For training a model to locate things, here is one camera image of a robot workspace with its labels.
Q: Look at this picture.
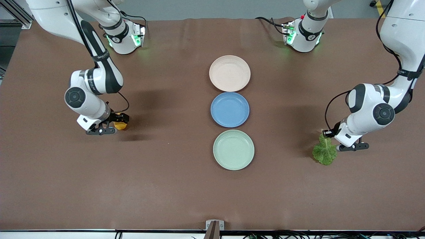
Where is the green lettuce leaf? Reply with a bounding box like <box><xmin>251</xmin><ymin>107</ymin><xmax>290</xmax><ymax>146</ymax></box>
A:
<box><xmin>312</xmin><ymin>129</ymin><xmax>338</xmax><ymax>166</ymax></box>

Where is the brown table mat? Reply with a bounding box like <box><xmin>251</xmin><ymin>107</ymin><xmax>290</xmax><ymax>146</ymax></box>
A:
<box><xmin>0</xmin><ymin>17</ymin><xmax>425</xmax><ymax>231</ymax></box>

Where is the light green round plate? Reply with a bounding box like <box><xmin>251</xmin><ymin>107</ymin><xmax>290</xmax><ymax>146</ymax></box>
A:
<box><xmin>213</xmin><ymin>129</ymin><xmax>255</xmax><ymax>171</ymax></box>

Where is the blue round plate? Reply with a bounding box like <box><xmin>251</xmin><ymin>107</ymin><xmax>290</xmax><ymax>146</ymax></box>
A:
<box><xmin>211</xmin><ymin>92</ymin><xmax>250</xmax><ymax>128</ymax></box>

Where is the beige round plate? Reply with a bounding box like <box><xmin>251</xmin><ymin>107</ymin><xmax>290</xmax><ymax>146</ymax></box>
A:
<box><xmin>209</xmin><ymin>55</ymin><xmax>251</xmax><ymax>92</ymax></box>

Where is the black right arm base cable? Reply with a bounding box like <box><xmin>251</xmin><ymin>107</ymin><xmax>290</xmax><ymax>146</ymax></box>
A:
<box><xmin>113</xmin><ymin>7</ymin><xmax>148</xmax><ymax>38</ymax></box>

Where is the black arm base cable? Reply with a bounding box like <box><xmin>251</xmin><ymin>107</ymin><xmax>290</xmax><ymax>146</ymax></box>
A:
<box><xmin>255</xmin><ymin>17</ymin><xmax>288</xmax><ymax>36</ymax></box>
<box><xmin>113</xmin><ymin>7</ymin><xmax>148</xmax><ymax>38</ymax></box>

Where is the black left arm base cable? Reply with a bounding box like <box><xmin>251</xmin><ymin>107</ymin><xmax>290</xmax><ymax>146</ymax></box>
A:
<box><xmin>255</xmin><ymin>17</ymin><xmax>288</xmax><ymax>36</ymax></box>

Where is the aluminium frame profile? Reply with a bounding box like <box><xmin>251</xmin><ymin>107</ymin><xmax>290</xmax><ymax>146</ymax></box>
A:
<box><xmin>0</xmin><ymin>0</ymin><xmax>34</xmax><ymax>30</ymax></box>

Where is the metal bracket with brown post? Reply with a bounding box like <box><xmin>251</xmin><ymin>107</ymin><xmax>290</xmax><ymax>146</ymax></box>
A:
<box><xmin>204</xmin><ymin>220</ymin><xmax>225</xmax><ymax>239</ymax></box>

